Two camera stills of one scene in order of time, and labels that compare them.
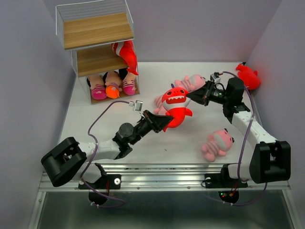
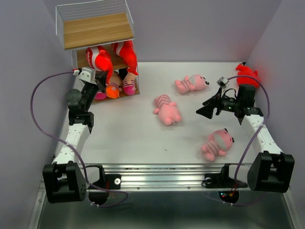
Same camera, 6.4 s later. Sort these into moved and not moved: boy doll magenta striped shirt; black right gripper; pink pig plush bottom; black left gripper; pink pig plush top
Moved: black left gripper; black right gripper
Not moved: pink pig plush top; boy doll magenta striped shirt; pink pig plush bottom
